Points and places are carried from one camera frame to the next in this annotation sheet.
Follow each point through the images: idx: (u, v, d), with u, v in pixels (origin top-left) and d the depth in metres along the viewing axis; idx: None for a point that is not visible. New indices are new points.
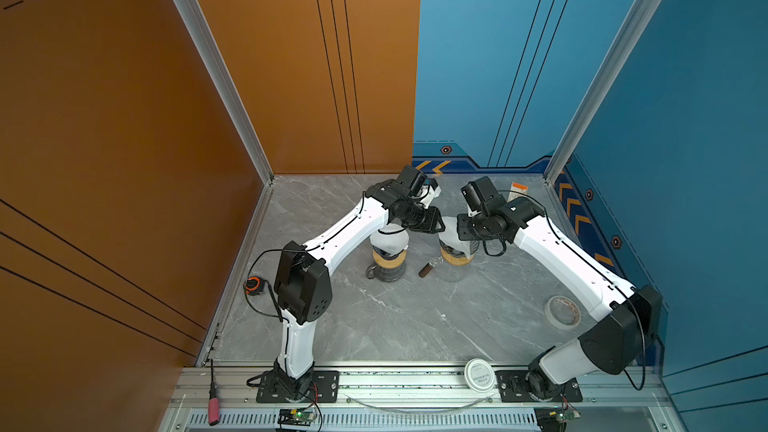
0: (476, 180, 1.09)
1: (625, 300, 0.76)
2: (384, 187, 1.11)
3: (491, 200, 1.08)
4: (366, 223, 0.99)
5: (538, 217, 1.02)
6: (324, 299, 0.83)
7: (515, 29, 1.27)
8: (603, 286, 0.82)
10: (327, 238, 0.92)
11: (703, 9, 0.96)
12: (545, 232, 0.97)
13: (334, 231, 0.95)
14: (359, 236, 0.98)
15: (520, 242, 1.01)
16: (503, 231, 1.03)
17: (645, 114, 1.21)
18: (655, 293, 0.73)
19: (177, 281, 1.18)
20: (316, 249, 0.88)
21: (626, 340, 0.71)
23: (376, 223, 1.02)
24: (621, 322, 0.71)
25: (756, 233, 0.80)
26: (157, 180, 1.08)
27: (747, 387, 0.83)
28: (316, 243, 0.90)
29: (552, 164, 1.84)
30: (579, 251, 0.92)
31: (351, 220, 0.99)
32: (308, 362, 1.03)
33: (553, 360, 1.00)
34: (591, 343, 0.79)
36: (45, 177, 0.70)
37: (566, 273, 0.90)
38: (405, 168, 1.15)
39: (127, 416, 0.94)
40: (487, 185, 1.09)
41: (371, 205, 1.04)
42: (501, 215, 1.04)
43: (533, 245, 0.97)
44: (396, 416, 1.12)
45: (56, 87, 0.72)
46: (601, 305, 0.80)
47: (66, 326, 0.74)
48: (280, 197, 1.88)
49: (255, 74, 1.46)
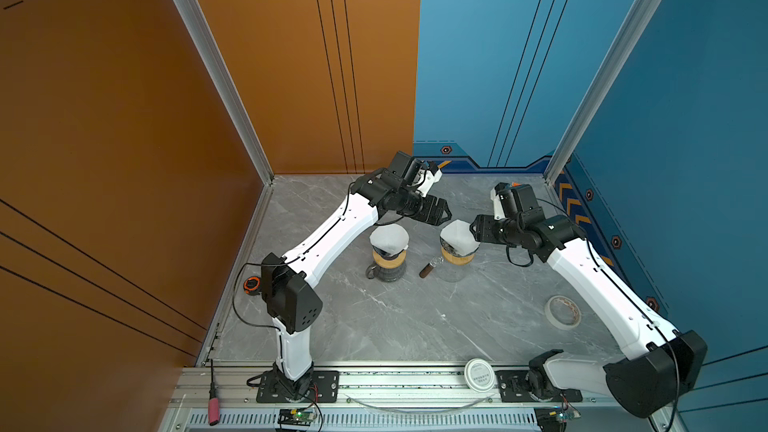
0: (518, 189, 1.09)
1: (664, 343, 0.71)
2: (372, 180, 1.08)
3: (529, 212, 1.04)
4: (351, 225, 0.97)
5: (577, 239, 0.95)
6: (315, 308, 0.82)
7: (515, 28, 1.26)
8: (641, 324, 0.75)
10: (308, 247, 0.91)
11: (702, 10, 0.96)
12: (582, 257, 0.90)
13: (316, 238, 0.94)
14: (344, 241, 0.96)
15: (553, 263, 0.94)
16: (539, 249, 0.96)
17: (646, 112, 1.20)
18: (700, 341, 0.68)
19: (177, 281, 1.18)
20: (295, 261, 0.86)
21: (660, 386, 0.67)
23: (364, 223, 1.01)
24: (657, 366, 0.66)
25: (756, 233, 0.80)
26: (156, 179, 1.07)
27: (747, 386, 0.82)
28: (296, 254, 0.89)
29: (552, 164, 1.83)
30: (617, 283, 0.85)
31: (335, 222, 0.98)
32: (303, 368, 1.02)
33: (558, 363, 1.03)
34: (617, 379, 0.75)
36: (44, 174, 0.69)
37: (600, 305, 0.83)
38: (397, 157, 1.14)
39: (126, 416, 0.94)
40: (528, 196, 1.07)
41: (357, 206, 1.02)
42: (532, 232, 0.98)
43: (565, 274, 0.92)
44: (396, 416, 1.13)
45: (53, 85, 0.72)
46: (637, 343, 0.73)
47: (65, 325, 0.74)
48: (280, 197, 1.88)
49: (254, 74, 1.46)
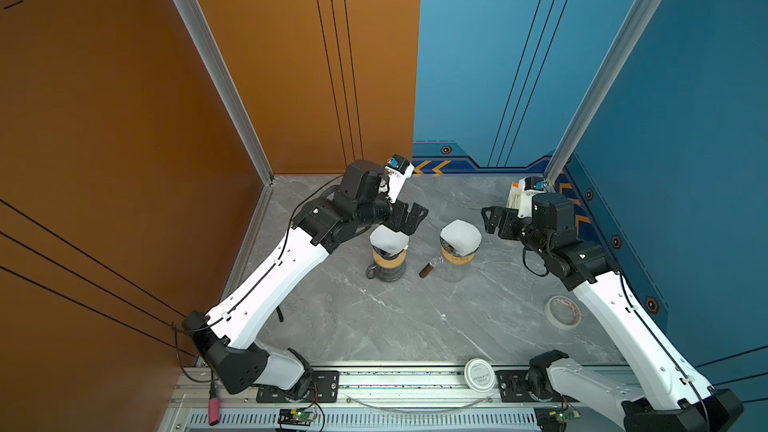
0: (558, 206, 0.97)
1: (699, 402, 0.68)
2: (318, 210, 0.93)
3: (563, 232, 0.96)
4: (288, 270, 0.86)
5: (610, 273, 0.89)
6: (256, 366, 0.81)
7: (515, 28, 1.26)
8: (674, 376, 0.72)
10: (236, 303, 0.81)
11: (702, 10, 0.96)
12: (614, 295, 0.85)
13: (246, 290, 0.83)
14: (282, 288, 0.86)
15: (579, 295, 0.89)
16: (566, 277, 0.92)
17: (646, 112, 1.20)
18: (737, 403, 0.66)
19: (177, 281, 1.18)
20: (218, 324, 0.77)
21: None
23: (306, 263, 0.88)
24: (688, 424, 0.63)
25: (756, 234, 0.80)
26: (156, 179, 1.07)
27: (747, 386, 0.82)
28: (220, 314, 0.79)
29: (552, 164, 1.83)
30: (650, 326, 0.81)
31: (269, 269, 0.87)
32: (293, 378, 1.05)
33: (565, 373, 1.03)
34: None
36: (44, 175, 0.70)
37: (628, 346, 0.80)
38: (347, 175, 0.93)
39: (126, 417, 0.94)
40: (567, 215, 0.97)
41: (297, 246, 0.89)
42: (561, 258, 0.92)
43: (591, 306, 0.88)
44: (396, 416, 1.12)
45: (53, 85, 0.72)
46: (669, 396, 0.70)
47: (65, 326, 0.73)
48: (280, 197, 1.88)
49: (254, 73, 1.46)
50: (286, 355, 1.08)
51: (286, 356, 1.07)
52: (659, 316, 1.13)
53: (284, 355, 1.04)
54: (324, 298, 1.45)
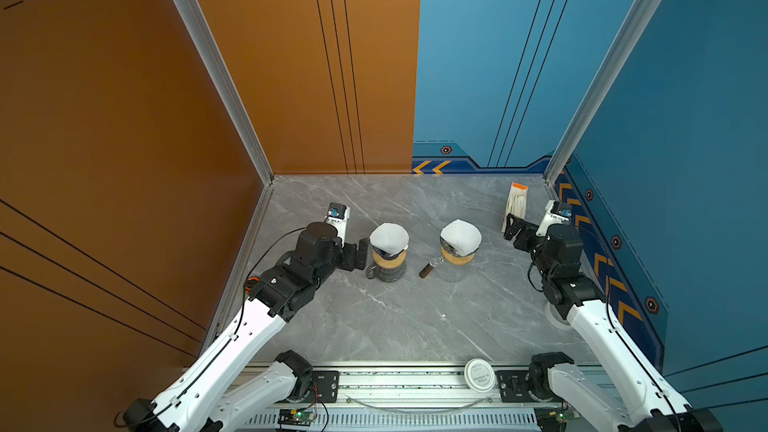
0: (567, 242, 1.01)
1: (672, 414, 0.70)
2: (277, 278, 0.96)
3: (566, 265, 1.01)
4: (244, 345, 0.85)
5: (597, 301, 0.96)
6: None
7: (515, 28, 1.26)
8: (650, 390, 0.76)
10: (187, 385, 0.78)
11: (702, 11, 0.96)
12: (598, 317, 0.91)
13: (197, 372, 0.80)
14: (236, 365, 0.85)
15: (571, 321, 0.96)
16: (558, 304, 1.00)
17: (646, 111, 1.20)
18: (714, 421, 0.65)
19: (178, 281, 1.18)
20: (166, 412, 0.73)
21: None
23: (264, 335, 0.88)
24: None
25: (757, 235, 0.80)
26: (156, 180, 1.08)
27: (746, 387, 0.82)
28: (168, 399, 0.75)
29: (553, 164, 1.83)
30: (633, 348, 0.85)
31: (224, 344, 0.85)
32: (285, 389, 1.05)
33: (572, 388, 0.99)
34: None
36: (46, 175, 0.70)
37: (611, 365, 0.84)
38: (302, 240, 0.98)
39: (126, 417, 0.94)
40: (574, 251, 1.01)
41: (254, 316, 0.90)
42: (557, 287, 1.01)
43: (578, 329, 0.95)
44: (396, 416, 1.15)
45: (52, 85, 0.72)
46: (642, 409, 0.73)
47: (66, 327, 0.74)
48: (280, 197, 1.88)
49: (254, 74, 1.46)
50: (267, 379, 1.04)
51: (265, 382, 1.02)
52: (660, 316, 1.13)
53: (262, 387, 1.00)
54: (324, 298, 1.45)
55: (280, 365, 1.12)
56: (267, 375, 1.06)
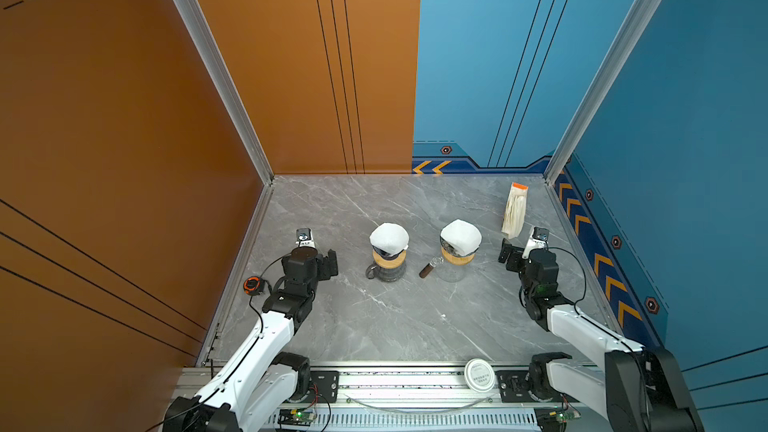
0: (545, 266, 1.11)
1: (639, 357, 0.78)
2: (283, 295, 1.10)
3: (544, 283, 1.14)
4: (272, 340, 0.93)
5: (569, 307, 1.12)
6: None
7: (515, 27, 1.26)
8: (611, 341, 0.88)
10: (226, 376, 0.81)
11: (703, 10, 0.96)
12: (566, 310, 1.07)
13: (233, 366, 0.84)
14: (265, 361, 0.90)
15: (552, 327, 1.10)
16: (538, 319, 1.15)
17: (647, 111, 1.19)
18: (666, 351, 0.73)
19: (177, 281, 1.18)
20: (214, 397, 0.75)
21: (630, 384, 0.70)
23: (283, 335, 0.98)
24: (617, 360, 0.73)
25: (756, 234, 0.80)
26: (156, 180, 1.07)
27: (746, 387, 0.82)
28: (213, 388, 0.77)
29: (552, 164, 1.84)
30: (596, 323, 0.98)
31: (252, 342, 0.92)
32: (289, 386, 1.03)
33: (562, 373, 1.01)
34: (615, 408, 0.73)
36: (45, 174, 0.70)
37: (583, 341, 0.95)
38: (291, 264, 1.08)
39: (126, 418, 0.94)
40: (551, 274, 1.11)
41: (273, 321, 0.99)
42: (536, 304, 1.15)
43: (559, 332, 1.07)
44: (396, 416, 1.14)
45: (52, 84, 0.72)
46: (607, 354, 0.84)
47: (65, 327, 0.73)
48: (280, 197, 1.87)
49: (254, 74, 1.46)
50: (270, 381, 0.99)
51: (270, 383, 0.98)
52: (660, 317, 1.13)
53: (268, 388, 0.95)
54: (324, 298, 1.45)
55: (275, 367, 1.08)
56: (268, 377, 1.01)
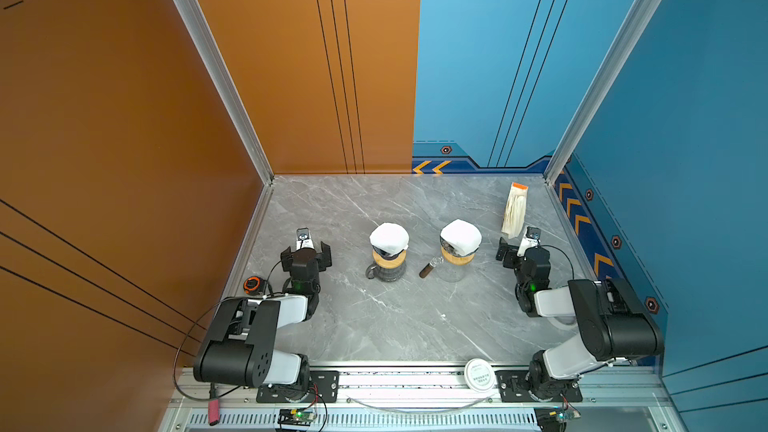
0: (538, 264, 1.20)
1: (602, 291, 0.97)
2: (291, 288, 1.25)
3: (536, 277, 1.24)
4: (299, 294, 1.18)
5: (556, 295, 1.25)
6: (267, 353, 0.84)
7: (515, 27, 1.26)
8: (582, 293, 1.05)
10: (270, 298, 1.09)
11: (703, 9, 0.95)
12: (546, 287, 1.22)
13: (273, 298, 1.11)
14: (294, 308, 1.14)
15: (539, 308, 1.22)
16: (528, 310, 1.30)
17: (647, 110, 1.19)
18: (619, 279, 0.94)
19: (177, 281, 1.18)
20: None
21: (592, 298, 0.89)
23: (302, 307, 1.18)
24: (579, 282, 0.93)
25: (755, 233, 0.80)
26: (155, 179, 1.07)
27: (746, 387, 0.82)
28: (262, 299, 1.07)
29: (552, 164, 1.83)
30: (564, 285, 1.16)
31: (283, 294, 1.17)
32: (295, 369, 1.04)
33: (556, 350, 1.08)
34: (583, 325, 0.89)
36: (44, 174, 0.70)
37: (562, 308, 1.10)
38: (296, 266, 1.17)
39: (125, 418, 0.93)
40: (543, 271, 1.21)
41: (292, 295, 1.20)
42: (526, 297, 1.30)
43: (544, 311, 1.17)
44: (396, 416, 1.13)
45: (51, 84, 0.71)
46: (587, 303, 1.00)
47: (65, 326, 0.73)
48: (280, 197, 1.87)
49: (254, 75, 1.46)
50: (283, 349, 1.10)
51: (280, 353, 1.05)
52: (660, 316, 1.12)
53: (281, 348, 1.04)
54: (324, 298, 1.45)
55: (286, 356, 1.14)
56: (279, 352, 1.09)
